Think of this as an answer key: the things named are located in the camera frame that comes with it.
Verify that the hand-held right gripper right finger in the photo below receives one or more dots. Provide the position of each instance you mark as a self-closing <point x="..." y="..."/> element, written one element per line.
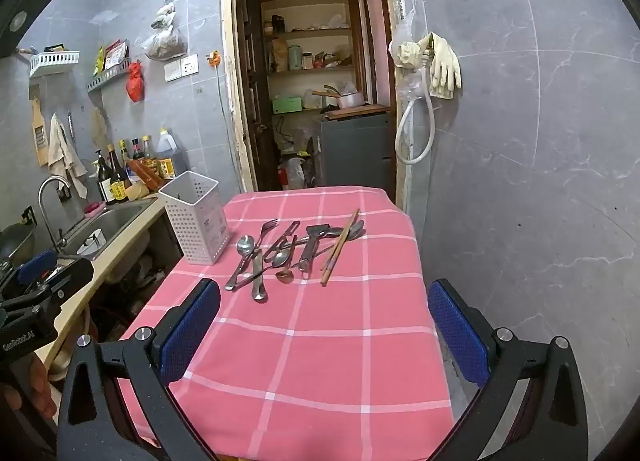
<point x="457" y="331"/>

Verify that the orange plug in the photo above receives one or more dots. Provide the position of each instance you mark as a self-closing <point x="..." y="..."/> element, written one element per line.
<point x="214" y="59"/>

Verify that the white perforated utensil basket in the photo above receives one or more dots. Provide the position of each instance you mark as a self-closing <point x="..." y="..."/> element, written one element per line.
<point x="195" y="226"/>

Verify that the pink sponge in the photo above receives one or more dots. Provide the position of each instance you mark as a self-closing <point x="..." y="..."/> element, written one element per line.
<point x="94" y="207"/>

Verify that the small metal spoon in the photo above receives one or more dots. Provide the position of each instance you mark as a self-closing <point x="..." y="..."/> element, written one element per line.
<point x="285" y="275"/>

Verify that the red plastic bag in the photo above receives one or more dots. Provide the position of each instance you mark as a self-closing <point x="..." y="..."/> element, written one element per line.
<point x="135" y="82"/>

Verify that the beige countertop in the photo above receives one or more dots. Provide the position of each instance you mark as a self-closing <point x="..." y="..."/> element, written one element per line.
<point x="97" y="271"/>

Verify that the large metal spoon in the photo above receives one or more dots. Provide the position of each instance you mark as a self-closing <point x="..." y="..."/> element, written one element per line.
<point x="245" y="244"/>

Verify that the metal wall shelf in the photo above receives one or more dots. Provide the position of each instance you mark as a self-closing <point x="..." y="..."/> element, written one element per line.
<point x="107" y="77"/>

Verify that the crumpled cream rubber glove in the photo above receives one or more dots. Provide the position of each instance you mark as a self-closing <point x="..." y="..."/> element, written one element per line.
<point x="406" y="53"/>

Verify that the green box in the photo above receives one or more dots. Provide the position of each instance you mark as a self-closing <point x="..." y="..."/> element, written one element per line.
<point x="286" y="105"/>

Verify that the clear plastic bag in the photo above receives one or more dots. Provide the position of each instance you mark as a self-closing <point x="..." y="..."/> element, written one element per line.
<point x="411" y="87"/>

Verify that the person's left hand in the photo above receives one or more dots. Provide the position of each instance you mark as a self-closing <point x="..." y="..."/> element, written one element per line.
<point x="40" y="386"/>

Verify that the white wall socket panel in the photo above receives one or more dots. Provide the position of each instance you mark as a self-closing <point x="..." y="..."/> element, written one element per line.
<point x="181" y="68"/>

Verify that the grey metal kitchen tool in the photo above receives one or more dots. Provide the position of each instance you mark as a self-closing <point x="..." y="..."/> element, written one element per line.
<point x="310" y="246"/>

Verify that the hanging brown paper bag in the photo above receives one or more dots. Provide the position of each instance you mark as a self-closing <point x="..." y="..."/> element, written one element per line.
<point x="37" y="136"/>

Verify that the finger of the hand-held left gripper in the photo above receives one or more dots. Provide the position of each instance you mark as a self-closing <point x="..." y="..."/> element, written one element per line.
<point x="36" y="262"/>

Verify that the white wall basket shelf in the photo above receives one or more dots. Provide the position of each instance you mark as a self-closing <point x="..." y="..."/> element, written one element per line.
<point x="52" y="60"/>

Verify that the dark wok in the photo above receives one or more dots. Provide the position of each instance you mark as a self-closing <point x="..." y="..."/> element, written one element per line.
<point x="15" y="246"/>

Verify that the chrome faucet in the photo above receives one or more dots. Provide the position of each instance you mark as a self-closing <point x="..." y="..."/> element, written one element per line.
<point x="45" y="206"/>

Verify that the hanging beige towel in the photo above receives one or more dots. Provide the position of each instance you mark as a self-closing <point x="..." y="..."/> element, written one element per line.
<point x="62" y="151"/>

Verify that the wooden shelf unit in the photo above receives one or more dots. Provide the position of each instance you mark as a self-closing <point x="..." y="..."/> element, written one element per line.
<point x="312" y="31"/>

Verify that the dark wooden door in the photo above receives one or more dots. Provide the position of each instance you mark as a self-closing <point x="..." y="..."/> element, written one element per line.
<point x="251" y="91"/>

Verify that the clear oil jug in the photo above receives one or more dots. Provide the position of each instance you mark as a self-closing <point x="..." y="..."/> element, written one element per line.
<point x="167" y="153"/>

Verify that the metal table knife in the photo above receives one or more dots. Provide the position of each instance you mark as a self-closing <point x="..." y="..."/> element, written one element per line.
<point x="258" y="281"/>

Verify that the pink checked tablecloth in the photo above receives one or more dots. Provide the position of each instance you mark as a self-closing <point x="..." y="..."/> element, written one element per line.
<point x="325" y="341"/>

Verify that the wooden cutting board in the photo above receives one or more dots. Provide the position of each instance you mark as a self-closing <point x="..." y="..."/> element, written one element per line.
<point x="357" y="111"/>

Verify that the hanging cream rubber glove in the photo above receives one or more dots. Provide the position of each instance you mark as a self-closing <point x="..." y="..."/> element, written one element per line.
<point x="445" y="68"/>

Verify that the wooden chopstick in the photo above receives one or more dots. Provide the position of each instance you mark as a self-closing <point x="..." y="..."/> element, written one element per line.
<point x="336" y="253"/>
<point x="344" y="241"/>

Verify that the hanging bag of dried goods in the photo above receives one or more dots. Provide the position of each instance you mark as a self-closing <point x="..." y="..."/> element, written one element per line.
<point x="162" y="41"/>

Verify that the steel sink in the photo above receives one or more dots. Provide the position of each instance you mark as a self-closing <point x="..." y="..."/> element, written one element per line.
<point x="115" y="221"/>

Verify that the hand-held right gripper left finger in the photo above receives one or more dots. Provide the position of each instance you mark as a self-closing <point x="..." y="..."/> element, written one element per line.
<point x="192" y="331"/>

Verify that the green canister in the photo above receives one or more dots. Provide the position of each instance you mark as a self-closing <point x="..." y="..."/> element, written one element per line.
<point x="295" y="57"/>

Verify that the metal fork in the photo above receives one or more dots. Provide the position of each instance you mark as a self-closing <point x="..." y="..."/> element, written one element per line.
<point x="268" y="227"/>

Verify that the grey metal cabinet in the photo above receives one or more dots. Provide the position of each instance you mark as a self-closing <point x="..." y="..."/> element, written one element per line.
<point x="355" y="151"/>

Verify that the metal pot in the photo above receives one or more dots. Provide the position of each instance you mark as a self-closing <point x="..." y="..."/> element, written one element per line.
<point x="350" y="99"/>

